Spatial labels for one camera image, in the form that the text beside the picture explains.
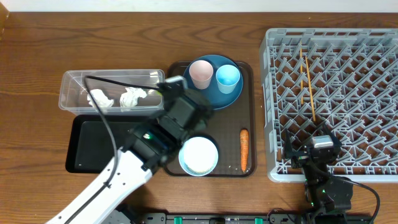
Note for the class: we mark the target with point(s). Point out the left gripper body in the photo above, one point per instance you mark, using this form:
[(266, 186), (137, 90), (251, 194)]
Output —
[(201, 121)]

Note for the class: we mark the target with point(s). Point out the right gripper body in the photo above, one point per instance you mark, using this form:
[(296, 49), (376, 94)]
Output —
[(300, 160)]

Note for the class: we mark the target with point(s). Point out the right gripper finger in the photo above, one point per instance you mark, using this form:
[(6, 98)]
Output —
[(288, 150), (323, 130)]

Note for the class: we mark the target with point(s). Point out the light blue bowl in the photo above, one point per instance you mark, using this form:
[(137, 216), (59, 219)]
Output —
[(205, 169)]

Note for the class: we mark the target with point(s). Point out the orange carrot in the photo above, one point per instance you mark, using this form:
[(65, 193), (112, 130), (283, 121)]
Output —
[(244, 148)]

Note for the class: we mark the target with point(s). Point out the white paper ball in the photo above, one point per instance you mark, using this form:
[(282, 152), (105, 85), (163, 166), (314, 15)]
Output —
[(129, 99)]

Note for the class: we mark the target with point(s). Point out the white tissue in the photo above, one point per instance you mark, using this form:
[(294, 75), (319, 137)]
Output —
[(101, 99)]

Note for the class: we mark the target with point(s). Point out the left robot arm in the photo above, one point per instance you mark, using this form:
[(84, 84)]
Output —
[(151, 145)]

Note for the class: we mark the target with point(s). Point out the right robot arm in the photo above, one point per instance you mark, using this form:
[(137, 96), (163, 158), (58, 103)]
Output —
[(329, 195)]

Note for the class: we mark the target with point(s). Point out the grey dishwasher rack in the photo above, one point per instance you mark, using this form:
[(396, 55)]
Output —
[(354, 84)]

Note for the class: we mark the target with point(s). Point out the black waste tray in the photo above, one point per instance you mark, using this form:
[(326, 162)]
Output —
[(90, 148)]

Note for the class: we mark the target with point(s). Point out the right wooden chopstick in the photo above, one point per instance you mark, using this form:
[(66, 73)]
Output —
[(310, 90)]

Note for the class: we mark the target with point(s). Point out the pink cup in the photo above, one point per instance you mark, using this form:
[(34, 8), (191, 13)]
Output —
[(201, 73)]

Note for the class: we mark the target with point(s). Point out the dark blue plate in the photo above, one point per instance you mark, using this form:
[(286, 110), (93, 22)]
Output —
[(217, 99)]

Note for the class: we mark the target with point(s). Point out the brown serving tray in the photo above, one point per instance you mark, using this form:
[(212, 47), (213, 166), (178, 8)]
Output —
[(224, 130)]

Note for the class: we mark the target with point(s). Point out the light blue cup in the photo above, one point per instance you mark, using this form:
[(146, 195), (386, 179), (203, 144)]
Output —
[(227, 77)]

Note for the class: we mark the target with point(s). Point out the clear plastic bin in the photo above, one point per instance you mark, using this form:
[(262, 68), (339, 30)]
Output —
[(75, 98)]

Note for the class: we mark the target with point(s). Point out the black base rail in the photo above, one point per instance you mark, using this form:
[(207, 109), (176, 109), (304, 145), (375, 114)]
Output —
[(126, 215)]

